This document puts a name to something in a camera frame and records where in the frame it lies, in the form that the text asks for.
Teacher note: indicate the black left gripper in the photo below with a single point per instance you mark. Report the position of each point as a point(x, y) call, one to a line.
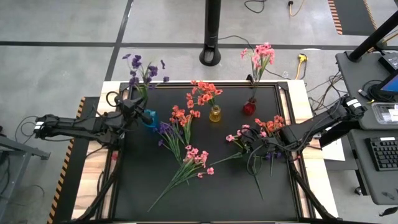
point(129, 107)

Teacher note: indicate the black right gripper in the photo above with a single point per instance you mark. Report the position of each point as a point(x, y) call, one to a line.
point(269, 144)

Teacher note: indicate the pink artificial flower bunch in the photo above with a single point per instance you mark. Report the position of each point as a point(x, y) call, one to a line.
point(262, 51)
point(195, 153)
point(230, 137)

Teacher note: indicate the purple artificial flower bunch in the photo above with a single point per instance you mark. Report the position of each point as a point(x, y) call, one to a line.
point(136, 62)
point(164, 128)
point(268, 156)

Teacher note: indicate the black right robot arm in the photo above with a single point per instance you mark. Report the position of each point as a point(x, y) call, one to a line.
point(311, 124)

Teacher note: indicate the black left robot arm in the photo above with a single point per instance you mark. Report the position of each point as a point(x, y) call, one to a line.
point(77, 127)

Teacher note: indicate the blue glass vase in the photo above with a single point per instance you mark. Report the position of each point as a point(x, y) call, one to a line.
point(155, 118)

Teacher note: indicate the red glass vase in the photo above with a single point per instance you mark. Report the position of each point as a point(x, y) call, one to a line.
point(249, 109)

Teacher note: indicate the yellow glass vase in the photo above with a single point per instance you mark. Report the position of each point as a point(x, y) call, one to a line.
point(215, 115)

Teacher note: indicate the small red tag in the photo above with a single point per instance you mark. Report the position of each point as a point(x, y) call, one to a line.
point(114, 156)
point(298, 158)

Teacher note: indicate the small black clamp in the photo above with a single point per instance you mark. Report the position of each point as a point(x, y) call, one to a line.
point(249, 78)

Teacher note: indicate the white paper sheet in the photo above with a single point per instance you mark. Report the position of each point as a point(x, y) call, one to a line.
point(334, 152)

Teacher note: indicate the yellow power plug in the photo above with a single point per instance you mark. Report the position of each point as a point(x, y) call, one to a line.
point(302, 57)

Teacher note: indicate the black stand pole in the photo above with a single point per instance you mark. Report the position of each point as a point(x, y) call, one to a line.
point(212, 31)

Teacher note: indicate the black floor mat yellow-striped edge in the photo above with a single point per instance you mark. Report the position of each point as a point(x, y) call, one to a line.
point(66, 199)

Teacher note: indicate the black caster wheel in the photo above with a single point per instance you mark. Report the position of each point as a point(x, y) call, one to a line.
point(358, 190)

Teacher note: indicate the grey desk top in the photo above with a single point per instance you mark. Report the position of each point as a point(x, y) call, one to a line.
point(351, 68)

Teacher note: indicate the grey keyboard shelf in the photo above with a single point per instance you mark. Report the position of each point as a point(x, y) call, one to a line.
point(373, 186)

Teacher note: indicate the black keyboard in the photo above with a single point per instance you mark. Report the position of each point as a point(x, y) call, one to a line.
point(384, 154)

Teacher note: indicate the clear plastic container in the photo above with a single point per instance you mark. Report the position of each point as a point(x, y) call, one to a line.
point(384, 113)

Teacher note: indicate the tablet with blue screen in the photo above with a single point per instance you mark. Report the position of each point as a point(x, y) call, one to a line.
point(390, 85)

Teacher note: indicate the black slanted pole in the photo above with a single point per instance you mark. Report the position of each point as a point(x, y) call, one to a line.
point(373, 37)

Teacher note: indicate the black floor mat orange-striped edge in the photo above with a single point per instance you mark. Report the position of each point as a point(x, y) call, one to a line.
point(351, 15)

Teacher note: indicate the black desk device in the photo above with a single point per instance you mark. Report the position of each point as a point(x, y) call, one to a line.
point(390, 60)

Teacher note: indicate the black aluminium table frame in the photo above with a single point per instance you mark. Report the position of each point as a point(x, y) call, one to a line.
point(177, 84)

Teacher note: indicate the black diagonal frame strut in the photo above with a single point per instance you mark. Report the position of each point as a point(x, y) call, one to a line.
point(93, 203)
point(314, 199)

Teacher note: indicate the grey metal cart frame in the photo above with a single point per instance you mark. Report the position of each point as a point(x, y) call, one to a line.
point(31, 152)

